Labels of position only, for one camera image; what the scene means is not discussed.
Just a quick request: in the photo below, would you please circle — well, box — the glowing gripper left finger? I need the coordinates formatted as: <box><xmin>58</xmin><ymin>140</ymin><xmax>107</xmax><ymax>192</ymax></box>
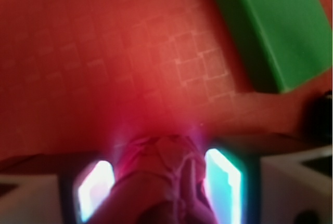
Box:
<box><xmin>58</xmin><ymin>153</ymin><xmax>115</xmax><ymax>224</ymax></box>

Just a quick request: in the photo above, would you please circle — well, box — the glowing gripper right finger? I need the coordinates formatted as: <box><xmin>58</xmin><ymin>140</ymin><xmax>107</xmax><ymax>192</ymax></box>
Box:
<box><xmin>204</xmin><ymin>140</ymin><xmax>263</xmax><ymax>224</ymax></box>

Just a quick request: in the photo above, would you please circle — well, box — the red paper ball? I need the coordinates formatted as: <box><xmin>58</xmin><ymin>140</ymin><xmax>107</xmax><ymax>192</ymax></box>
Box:
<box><xmin>88</xmin><ymin>135</ymin><xmax>217</xmax><ymax>223</ymax></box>

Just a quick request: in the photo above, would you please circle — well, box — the red plastic tray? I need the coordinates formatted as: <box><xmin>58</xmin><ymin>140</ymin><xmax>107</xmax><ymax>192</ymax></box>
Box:
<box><xmin>1</xmin><ymin>0</ymin><xmax>332</xmax><ymax>161</ymax></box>

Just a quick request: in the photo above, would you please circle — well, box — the green rectangular block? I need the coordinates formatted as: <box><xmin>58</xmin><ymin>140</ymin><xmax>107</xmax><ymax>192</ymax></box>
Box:
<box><xmin>215</xmin><ymin>0</ymin><xmax>332</xmax><ymax>94</ymax></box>

